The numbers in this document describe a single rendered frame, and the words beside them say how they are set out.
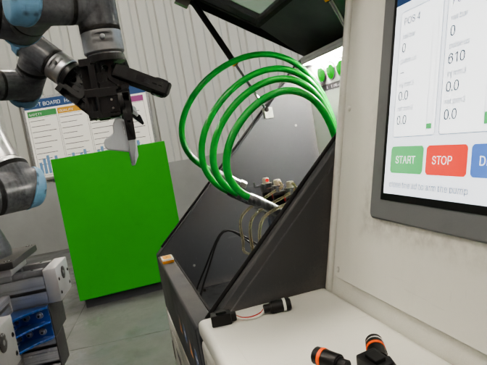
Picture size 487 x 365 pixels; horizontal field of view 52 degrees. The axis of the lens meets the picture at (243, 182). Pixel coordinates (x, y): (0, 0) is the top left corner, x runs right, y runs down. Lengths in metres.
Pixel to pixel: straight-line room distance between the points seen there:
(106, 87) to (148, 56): 6.73
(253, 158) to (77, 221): 3.08
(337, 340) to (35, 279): 0.93
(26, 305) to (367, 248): 0.97
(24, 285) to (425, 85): 1.11
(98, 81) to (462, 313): 0.73
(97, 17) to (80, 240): 3.57
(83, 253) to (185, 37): 4.25
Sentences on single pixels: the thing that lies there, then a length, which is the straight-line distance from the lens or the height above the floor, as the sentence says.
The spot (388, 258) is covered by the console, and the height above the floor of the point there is 1.06.
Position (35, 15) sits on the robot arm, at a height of 1.51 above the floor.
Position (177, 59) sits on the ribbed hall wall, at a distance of 7.74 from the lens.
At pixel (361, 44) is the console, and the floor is 1.36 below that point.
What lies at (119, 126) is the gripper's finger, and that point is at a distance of 0.97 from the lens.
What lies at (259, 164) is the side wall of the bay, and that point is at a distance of 1.49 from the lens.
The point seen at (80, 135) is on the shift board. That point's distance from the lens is 7.66.
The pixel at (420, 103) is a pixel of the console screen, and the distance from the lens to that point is 0.64.
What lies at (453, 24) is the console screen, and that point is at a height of 1.33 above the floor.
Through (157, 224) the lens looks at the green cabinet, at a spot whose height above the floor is 0.59.
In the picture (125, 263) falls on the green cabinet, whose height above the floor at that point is 0.32.
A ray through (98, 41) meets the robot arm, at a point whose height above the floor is 1.46.
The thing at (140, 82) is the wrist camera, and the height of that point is 1.38.
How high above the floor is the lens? 1.26
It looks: 6 degrees down
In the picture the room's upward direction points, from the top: 10 degrees counter-clockwise
